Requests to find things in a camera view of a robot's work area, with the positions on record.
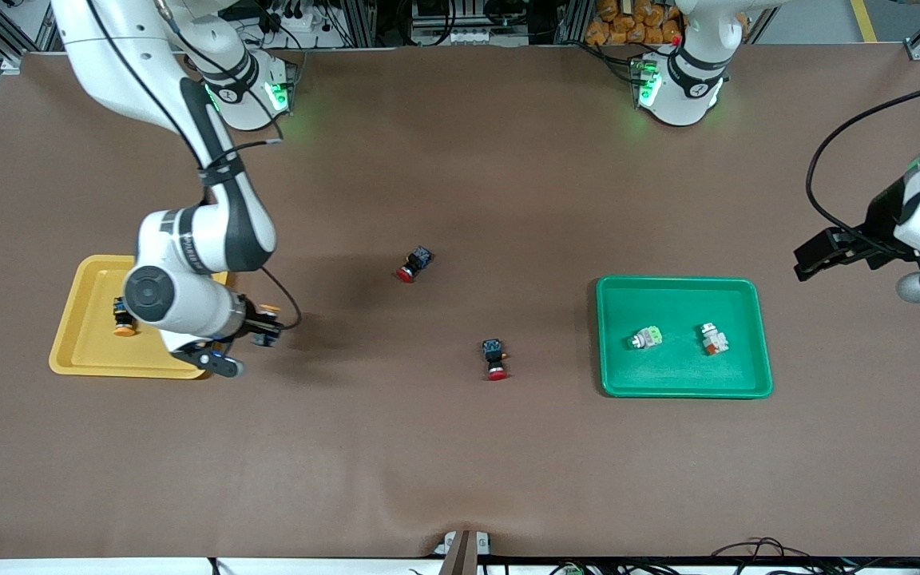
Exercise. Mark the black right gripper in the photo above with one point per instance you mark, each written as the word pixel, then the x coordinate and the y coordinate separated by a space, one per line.
pixel 247 327

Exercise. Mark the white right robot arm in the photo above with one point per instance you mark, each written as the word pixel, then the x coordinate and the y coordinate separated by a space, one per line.
pixel 204 239

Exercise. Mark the green plastic tray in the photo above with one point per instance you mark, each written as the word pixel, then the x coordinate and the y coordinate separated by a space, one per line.
pixel 684 375

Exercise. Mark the silver button with green back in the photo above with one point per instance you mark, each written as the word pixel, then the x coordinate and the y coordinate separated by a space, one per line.
pixel 646 338

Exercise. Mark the red push button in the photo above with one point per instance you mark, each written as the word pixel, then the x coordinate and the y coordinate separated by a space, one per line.
pixel 414 264
pixel 495 359

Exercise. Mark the white power strip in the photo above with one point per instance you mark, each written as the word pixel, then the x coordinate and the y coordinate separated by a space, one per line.
pixel 468 37

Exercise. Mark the brown table mat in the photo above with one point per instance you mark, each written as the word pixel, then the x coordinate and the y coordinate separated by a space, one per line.
pixel 460 463

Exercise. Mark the yellow plastic tray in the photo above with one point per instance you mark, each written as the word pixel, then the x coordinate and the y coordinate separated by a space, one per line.
pixel 85 351

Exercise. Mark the white button with orange back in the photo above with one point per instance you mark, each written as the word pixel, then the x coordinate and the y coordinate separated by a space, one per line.
pixel 713 339

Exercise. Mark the orange push button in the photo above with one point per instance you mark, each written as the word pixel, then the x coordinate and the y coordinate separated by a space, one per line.
pixel 123 315
pixel 271 308

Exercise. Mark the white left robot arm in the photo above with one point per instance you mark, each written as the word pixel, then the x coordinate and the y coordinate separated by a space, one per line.
pixel 684 100

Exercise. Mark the white socket strip with plugs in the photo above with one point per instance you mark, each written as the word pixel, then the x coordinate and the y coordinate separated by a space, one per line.
pixel 300 28

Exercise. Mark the bag of orange items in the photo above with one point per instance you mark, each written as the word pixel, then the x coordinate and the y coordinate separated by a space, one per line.
pixel 628 28

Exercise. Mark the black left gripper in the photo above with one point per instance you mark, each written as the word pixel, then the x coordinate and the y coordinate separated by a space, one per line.
pixel 878 226

